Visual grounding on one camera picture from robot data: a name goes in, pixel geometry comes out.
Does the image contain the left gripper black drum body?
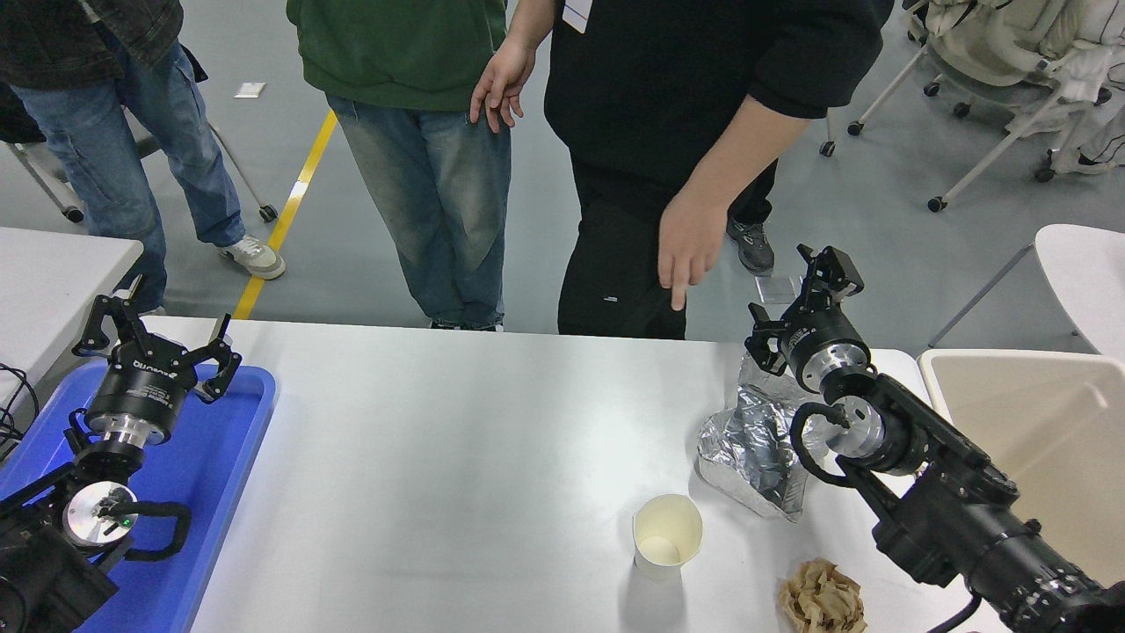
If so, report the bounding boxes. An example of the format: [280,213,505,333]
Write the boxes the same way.
[85,337,198,423]

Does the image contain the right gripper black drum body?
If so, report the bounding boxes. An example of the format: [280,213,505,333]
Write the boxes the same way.
[778,306,871,388]

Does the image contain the silver foil tray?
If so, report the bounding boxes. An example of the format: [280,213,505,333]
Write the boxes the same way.
[697,352,831,524]

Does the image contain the white paper cup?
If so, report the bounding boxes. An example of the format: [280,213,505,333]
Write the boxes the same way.
[632,494,704,583]

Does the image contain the tan paper ball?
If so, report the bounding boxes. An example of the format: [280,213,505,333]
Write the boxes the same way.
[777,558,867,633]

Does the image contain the person's left hand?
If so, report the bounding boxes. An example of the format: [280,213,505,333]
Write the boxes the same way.
[657,188,731,312]

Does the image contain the person's right hand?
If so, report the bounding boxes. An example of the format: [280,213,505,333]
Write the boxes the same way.
[469,40,537,135]

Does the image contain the white rectangular side table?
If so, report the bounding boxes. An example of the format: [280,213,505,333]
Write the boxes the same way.
[0,227,144,414]

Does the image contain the blue plastic tray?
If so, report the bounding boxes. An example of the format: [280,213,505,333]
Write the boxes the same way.
[0,359,278,633]

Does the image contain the grey-legged chair with casters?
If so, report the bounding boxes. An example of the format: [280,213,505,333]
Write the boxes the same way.
[0,84,279,223]

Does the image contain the large pale beige bin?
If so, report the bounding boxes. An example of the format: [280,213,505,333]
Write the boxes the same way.
[917,349,1125,633]

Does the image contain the white-framed office chair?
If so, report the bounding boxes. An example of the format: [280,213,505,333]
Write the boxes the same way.
[1033,53,1125,184]
[846,0,1113,214]

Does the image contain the white rounded table top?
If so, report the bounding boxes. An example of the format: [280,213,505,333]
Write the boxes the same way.
[929,224,1125,363]

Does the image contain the cream jacket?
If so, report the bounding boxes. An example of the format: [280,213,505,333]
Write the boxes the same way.
[923,0,1125,89]

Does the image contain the thin black cable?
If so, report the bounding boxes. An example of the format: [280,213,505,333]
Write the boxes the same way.
[0,362,40,462]

